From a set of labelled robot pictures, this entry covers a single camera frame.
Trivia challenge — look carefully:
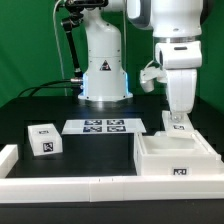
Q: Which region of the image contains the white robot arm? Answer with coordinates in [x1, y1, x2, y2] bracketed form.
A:
[81, 0, 214, 121]

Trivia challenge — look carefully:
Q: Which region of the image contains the flat white tagged base plate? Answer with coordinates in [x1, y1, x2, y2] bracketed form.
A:
[62, 118, 146, 135]

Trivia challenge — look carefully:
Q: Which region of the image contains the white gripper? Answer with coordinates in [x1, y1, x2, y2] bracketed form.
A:
[155, 41, 202, 122]

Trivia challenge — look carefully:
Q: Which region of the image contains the small white tagged box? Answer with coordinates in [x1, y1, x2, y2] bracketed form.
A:
[28, 124, 63, 156]

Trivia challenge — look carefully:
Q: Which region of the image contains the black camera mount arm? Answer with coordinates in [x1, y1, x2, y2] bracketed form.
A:
[55, 0, 108, 79]

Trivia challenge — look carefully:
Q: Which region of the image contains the grey hanging cable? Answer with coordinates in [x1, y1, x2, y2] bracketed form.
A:
[52, 0, 68, 97]

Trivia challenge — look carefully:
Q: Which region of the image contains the white U-shaped fence frame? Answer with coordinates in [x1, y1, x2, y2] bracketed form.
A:
[0, 144, 224, 203]

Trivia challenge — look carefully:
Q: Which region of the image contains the black cable bundle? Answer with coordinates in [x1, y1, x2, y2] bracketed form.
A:
[17, 79, 84, 98]

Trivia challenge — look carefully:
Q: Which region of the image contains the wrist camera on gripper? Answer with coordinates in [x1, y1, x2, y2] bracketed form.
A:
[139, 61, 167, 93]

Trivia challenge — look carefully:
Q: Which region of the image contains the white cabinet body box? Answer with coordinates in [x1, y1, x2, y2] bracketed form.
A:
[133, 131, 224, 176]

